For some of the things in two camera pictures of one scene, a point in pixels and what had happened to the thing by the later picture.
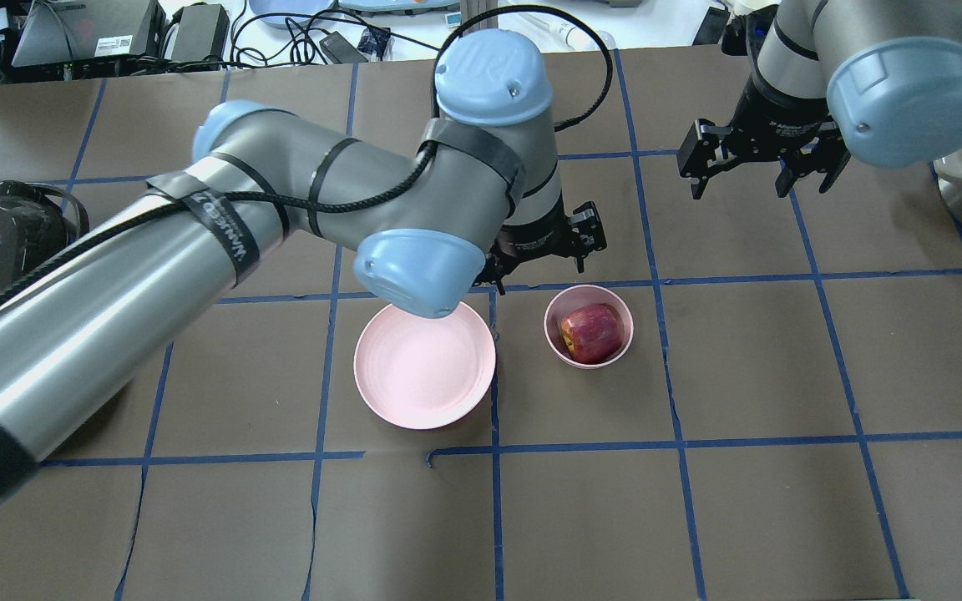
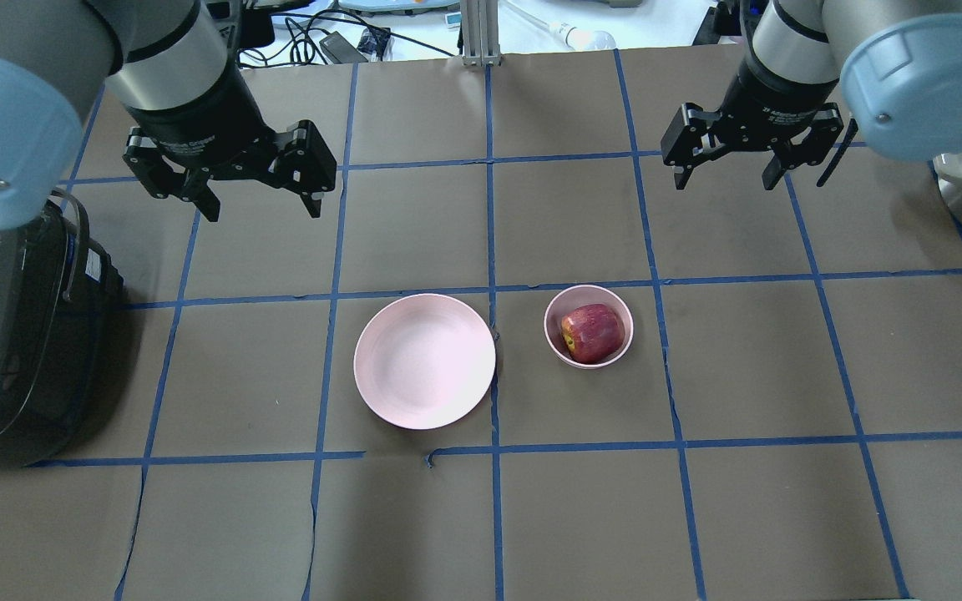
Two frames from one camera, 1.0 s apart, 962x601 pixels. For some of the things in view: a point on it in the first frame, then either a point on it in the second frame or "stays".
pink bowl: (580, 295) stays
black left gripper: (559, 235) -> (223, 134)
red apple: (593, 334) stays
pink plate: (425, 372) stays
